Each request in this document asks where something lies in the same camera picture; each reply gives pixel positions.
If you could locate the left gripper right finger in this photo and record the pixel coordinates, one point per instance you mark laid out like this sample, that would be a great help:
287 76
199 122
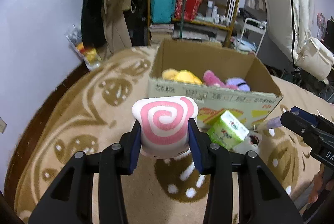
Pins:
262 199

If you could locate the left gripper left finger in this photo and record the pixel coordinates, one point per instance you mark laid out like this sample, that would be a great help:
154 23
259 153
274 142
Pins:
69 197

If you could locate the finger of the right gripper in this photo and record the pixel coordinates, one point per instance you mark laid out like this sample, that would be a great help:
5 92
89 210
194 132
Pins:
303 125
300 112

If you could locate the green tissue pack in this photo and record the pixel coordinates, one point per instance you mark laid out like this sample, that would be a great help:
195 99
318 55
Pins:
228 131

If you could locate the pink swirl roll plush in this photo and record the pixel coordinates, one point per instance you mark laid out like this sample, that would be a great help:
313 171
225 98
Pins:
164 125

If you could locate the white fluffy plush black hat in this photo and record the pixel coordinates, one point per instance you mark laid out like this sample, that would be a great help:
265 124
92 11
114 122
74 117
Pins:
250 143

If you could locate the person's right hand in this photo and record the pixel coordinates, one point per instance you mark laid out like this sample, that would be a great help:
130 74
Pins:
318 185

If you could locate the purple round plush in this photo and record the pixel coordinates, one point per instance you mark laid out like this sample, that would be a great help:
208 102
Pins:
238 82

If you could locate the open cardboard box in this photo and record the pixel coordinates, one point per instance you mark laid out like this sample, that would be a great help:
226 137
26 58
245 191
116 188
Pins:
250 108

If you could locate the white rolling cart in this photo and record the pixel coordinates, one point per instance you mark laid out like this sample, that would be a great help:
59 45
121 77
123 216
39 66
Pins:
251 37

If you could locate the pink plush toy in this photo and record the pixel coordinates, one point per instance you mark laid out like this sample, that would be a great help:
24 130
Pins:
211 79

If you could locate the yellow plush toy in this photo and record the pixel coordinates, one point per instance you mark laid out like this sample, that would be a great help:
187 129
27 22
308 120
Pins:
183 76

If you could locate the white folded mattress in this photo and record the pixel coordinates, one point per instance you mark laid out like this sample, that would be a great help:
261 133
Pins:
289 28

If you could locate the plastic bag with toys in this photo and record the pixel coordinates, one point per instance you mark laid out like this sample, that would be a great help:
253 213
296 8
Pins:
89 55

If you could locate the red patterned gift bag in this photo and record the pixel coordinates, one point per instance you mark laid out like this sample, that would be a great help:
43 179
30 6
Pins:
191 8

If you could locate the black hanging garment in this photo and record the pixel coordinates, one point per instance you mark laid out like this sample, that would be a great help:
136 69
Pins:
92 24

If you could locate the wooden bookshelf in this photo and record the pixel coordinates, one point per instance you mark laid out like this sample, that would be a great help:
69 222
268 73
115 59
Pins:
231 8

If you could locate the stack of books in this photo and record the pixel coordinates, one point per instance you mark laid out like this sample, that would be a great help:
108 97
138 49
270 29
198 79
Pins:
159 32

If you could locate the teal bag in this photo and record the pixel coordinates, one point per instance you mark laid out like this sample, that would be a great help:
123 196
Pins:
162 11

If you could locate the beige hanging coat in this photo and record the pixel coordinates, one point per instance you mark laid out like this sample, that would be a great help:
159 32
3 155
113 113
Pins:
115 28

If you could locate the white wall socket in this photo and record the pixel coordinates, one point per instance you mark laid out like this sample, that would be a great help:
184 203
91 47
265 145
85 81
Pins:
3 126

